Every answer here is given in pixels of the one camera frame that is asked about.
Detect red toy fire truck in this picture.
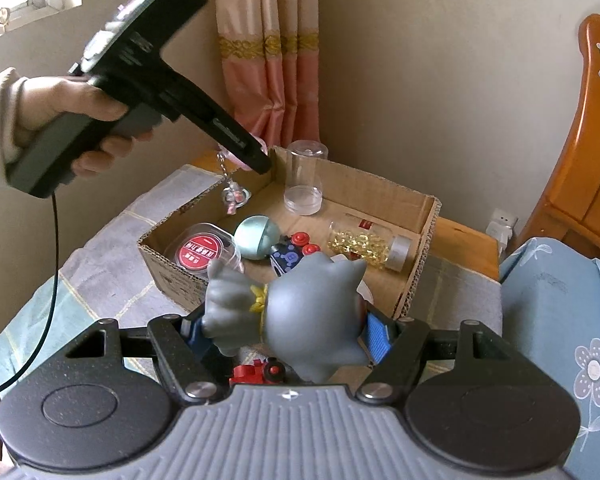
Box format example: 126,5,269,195
228,358,287,386

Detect clear plastic cylinder jar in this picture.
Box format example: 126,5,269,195
284,140,328,216

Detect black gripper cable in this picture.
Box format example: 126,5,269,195
0,192,62,402

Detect blue floral bed sheet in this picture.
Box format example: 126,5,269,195
500,237,600,479

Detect clear box with red label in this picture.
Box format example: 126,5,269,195
164,222,244,281

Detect white wall socket plug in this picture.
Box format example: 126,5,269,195
486,208,518,257

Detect pink beige curtain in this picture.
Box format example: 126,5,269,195
215,0,320,146

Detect person's left hand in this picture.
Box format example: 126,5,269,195
14,77,152,178

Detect wooden bed headboard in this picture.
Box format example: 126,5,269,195
513,14,600,258

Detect mint green round case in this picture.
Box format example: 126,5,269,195
233,214,282,261

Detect clear bottle of yellow capsules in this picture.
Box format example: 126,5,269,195
327,214,412,272

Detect pink charm keychain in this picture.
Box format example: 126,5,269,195
216,148,251,216

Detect open cardboard box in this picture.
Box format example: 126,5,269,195
138,148,441,318

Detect grey cat figurine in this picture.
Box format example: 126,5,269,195
201,252,370,384

